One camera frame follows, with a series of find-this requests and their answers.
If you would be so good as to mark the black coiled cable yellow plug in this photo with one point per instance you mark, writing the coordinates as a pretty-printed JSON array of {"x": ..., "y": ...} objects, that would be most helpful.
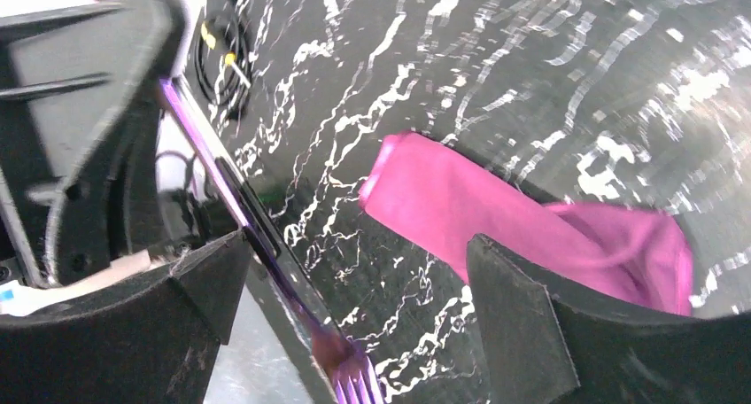
[{"x": 224, "y": 34}]

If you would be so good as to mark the purple handled utensil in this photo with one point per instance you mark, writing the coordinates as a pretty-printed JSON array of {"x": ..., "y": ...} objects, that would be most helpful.
[{"x": 349, "y": 369}]

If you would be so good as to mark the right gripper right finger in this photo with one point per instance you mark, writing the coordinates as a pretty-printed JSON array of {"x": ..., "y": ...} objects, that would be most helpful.
[{"x": 548, "y": 339}]

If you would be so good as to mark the purple cloth napkin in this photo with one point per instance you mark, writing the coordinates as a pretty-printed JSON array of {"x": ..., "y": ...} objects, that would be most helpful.
[{"x": 437, "y": 199}]

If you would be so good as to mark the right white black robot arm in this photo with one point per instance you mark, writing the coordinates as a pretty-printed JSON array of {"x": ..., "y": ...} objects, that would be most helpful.
[{"x": 78, "y": 190}]

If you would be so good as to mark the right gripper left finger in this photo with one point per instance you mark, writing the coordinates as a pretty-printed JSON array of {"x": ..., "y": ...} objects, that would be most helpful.
[{"x": 152, "y": 338}]

